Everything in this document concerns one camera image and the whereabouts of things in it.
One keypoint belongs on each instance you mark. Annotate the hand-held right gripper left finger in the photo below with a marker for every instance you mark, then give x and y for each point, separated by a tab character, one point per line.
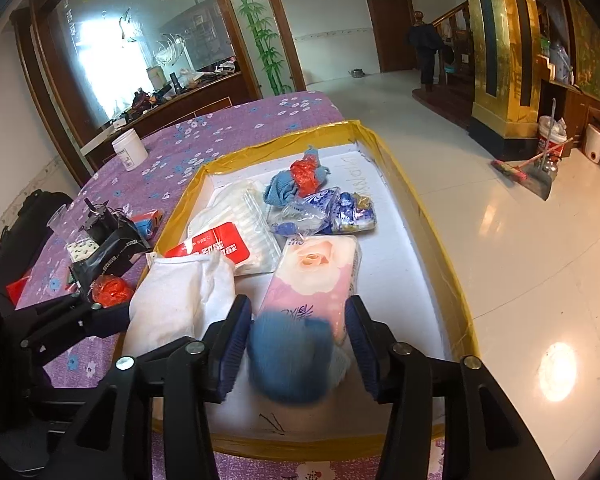
232	355

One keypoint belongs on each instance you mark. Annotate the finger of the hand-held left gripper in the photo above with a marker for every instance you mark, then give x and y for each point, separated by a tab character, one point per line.
110	320
65	305

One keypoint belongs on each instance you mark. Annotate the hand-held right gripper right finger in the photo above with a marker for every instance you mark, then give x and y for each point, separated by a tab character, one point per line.
362	355

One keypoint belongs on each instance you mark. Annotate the red orange plastic bag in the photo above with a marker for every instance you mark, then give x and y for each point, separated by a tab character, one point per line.
112	290

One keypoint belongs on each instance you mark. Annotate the blue knit towel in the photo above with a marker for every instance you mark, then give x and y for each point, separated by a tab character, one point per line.
290	360

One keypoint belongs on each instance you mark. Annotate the white foam box yellow tape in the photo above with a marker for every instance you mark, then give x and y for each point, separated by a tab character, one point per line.
405	285

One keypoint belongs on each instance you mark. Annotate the pink rose tissue pack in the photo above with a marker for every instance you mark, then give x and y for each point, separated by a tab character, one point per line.
310	275

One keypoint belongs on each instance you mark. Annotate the clear zip bag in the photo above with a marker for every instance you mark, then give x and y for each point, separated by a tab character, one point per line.
245	220

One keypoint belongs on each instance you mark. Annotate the blue cloth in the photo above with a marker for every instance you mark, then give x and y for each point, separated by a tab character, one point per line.
282	192

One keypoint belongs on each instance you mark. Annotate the red paper packet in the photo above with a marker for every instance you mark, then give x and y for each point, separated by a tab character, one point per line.
19	290

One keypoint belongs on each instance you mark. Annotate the white floral packet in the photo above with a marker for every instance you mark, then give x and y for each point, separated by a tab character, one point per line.
82	250

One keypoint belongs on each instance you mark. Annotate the black wipes packet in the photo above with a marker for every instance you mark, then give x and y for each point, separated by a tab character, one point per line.
110	260

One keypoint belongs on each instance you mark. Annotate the white folded towel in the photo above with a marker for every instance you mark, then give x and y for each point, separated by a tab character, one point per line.
180	295

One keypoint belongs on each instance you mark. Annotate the clear plastic cup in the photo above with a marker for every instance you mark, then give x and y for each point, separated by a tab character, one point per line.
57	222

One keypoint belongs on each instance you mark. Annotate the black bag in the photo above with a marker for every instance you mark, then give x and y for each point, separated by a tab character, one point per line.
30	220

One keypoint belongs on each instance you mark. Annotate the small red blue tissue packet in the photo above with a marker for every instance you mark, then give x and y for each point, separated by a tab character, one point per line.
147	222

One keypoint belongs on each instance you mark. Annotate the blue white patterned bag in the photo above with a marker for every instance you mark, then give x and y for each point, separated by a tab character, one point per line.
340	210

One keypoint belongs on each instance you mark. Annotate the white plastic jar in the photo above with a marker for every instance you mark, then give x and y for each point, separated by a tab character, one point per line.
130	152

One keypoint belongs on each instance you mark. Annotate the small red mesh bag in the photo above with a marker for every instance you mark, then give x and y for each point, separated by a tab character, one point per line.
305	175

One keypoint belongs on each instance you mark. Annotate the wooden sideboard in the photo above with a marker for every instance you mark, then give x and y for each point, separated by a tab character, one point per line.
195	105

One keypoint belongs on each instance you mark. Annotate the red broom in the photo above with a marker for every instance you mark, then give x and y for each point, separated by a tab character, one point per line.
510	170

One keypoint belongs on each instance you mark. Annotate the sideboard clutter pile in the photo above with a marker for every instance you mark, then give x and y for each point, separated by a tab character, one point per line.
180	85

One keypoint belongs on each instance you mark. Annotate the grey dustpan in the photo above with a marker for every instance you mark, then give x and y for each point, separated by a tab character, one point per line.
540	185

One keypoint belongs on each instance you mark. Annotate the etched glass partition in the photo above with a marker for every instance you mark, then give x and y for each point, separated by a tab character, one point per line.
130	60

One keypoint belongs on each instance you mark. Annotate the wooden staircase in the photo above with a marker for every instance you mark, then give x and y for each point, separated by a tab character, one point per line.
450	95

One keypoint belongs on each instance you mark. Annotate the metal pot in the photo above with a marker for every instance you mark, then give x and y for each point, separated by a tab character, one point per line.
356	73

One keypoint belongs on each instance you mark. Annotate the white red bucket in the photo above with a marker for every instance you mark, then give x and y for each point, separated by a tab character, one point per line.
552	132

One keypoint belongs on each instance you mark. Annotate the blue plastic stool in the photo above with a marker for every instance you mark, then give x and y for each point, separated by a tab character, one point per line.
450	72

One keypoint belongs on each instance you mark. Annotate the white appliance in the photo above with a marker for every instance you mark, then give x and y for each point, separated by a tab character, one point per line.
592	145

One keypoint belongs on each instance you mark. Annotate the gold pillar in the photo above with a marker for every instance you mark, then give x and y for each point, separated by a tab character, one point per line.
500	60

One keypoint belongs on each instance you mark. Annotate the bamboo painted panel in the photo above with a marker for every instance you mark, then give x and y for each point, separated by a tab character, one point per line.
260	25

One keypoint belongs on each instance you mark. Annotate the brown wooden door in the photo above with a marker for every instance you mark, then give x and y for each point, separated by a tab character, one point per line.
390	25

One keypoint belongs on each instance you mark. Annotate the wooden cabinet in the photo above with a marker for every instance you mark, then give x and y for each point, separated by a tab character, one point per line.
580	105

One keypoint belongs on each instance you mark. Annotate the gold landscape painting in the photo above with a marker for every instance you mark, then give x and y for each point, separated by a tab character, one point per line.
590	45

